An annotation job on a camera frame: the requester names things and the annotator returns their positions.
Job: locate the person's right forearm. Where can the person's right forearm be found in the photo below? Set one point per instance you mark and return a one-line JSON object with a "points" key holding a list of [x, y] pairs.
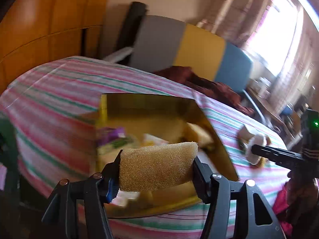
{"points": [[304, 209]]}

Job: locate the dark red cloth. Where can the dark red cloth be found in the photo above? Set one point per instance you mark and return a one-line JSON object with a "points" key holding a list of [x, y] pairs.
{"points": [[206, 84]]}

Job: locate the striped tablecloth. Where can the striped tablecloth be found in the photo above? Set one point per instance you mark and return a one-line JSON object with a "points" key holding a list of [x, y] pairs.
{"points": [[54, 99]]}

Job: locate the pink clothing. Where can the pink clothing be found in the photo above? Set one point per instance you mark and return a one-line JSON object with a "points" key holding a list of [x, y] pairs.
{"points": [[282, 209]]}

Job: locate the clear plastic packet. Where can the clear plastic packet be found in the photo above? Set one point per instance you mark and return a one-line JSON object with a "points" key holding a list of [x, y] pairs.
{"points": [[124, 199]]}

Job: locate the blue container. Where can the blue container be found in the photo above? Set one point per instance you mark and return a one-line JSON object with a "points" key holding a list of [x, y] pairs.
{"points": [[288, 110]]}

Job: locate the gold tin box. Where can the gold tin box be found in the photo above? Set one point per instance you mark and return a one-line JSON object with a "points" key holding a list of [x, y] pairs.
{"points": [[149, 112]]}

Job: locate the person's right hand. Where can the person's right hand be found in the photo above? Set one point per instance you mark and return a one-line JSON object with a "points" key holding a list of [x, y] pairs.
{"points": [[304, 180]]}

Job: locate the bright window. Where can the bright window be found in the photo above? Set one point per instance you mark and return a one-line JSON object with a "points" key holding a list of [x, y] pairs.
{"points": [[274, 29]]}

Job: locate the black rolled mat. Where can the black rolled mat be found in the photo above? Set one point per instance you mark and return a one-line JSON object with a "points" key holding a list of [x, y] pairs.
{"points": [[133, 27]]}

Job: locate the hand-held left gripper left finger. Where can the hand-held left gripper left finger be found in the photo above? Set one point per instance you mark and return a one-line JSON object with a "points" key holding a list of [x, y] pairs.
{"points": [[111, 191]]}

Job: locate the white box blue print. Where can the white box blue print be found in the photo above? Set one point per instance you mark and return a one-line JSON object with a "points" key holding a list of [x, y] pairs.
{"points": [[264, 84]]}

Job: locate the purple packet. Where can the purple packet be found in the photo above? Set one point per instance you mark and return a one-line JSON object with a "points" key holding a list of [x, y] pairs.
{"points": [[113, 134]]}

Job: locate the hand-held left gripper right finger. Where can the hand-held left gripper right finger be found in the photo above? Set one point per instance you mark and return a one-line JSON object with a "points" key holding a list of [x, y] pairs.
{"points": [[199, 179]]}

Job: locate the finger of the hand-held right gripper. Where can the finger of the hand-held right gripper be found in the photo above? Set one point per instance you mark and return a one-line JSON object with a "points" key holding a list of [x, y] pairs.
{"points": [[274, 154]]}

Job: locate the patterned pink curtain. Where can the patterned pink curtain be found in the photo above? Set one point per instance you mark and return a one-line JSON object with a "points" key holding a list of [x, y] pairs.
{"points": [[301, 62], [234, 7]]}

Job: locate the grey yellow blue armchair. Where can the grey yellow blue armchair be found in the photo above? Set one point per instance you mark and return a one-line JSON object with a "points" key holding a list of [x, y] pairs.
{"points": [[199, 52]]}

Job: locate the wooden side table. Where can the wooden side table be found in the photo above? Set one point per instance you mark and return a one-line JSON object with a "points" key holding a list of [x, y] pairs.
{"points": [[269, 112]]}

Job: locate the orange wooden wardrobe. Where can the orange wooden wardrobe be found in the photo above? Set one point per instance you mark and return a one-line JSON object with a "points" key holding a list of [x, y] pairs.
{"points": [[49, 17]]}

